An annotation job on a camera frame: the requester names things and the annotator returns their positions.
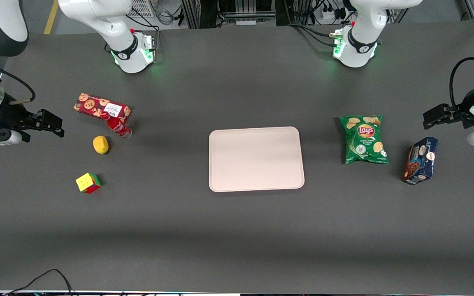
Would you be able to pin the white vented box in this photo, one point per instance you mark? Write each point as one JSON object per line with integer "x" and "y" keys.
{"x": 142, "y": 7}

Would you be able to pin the beige plastic tray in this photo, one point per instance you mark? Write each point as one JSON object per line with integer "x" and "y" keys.
{"x": 256, "y": 159}

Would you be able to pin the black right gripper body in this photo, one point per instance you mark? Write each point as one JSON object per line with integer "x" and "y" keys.
{"x": 10, "y": 115}

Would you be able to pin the blue chocolate cookie box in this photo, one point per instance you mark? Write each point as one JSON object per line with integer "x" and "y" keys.
{"x": 420, "y": 162}

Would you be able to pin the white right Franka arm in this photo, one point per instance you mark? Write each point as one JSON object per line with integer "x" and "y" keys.
{"x": 126, "y": 46}

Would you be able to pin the yellow floor tape line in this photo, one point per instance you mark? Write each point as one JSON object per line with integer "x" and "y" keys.
{"x": 51, "y": 16}

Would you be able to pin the red coke bottle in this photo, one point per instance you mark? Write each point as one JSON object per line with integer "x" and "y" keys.
{"x": 118, "y": 126}

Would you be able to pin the yellow lemon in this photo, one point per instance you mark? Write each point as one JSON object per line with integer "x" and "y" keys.
{"x": 101, "y": 144}

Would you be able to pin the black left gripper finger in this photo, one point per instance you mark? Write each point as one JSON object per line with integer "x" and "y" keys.
{"x": 436, "y": 112}
{"x": 436, "y": 124}

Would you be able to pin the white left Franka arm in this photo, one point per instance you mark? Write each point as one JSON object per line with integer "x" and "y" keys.
{"x": 356, "y": 46}

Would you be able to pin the colourful Rubik's cube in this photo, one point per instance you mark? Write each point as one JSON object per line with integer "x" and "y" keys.
{"x": 87, "y": 182}

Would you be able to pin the red cookie box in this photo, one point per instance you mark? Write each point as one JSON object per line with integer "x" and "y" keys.
{"x": 93, "y": 105}

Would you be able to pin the white power strip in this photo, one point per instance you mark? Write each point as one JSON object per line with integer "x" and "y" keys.
{"x": 333, "y": 14}

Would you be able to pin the green Lay's chips bag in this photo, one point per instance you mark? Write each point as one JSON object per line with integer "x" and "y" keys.
{"x": 364, "y": 139}

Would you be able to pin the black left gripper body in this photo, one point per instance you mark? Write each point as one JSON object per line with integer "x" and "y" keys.
{"x": 460, "y": 114}

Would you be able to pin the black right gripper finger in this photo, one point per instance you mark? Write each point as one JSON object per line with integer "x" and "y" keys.
{"x": 52, "y": 130}
{"x": 49, "y": 118}

